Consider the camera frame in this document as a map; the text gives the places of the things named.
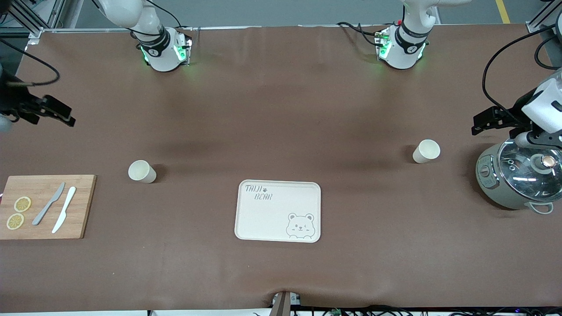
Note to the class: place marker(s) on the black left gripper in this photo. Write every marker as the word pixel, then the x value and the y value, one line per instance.
pixel 514 115

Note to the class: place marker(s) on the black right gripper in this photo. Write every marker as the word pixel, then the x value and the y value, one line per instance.
pixel 13 103

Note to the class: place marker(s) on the white plastic cup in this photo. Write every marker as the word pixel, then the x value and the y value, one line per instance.
pixel 141 172
pixel 423 153

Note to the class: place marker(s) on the glass pot lid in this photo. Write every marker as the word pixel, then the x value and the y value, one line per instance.
pixel 518 175

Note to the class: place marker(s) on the grey-green electric pot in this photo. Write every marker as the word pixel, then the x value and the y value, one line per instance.
pixel 496 188

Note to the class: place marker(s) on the wooden cutting board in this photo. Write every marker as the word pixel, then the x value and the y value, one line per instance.
pixel 85 197

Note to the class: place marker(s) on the yellow lemon slice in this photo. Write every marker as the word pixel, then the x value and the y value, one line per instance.
pixel 22 204
pixel 15 221

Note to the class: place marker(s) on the grey plastic knife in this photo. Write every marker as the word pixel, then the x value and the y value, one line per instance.
pixel 40 216

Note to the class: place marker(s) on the white plastic knife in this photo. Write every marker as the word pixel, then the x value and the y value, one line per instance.
pixel 59 221

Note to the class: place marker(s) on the brown table cover mat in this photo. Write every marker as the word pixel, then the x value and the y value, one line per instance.
pixel 281 109

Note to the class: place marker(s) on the cream bear print tray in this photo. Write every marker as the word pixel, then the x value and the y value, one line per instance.
pixel 272 226

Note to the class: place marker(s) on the aluminium frame profile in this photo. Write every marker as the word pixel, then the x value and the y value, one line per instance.
pixel 544 15
pixel 35 22

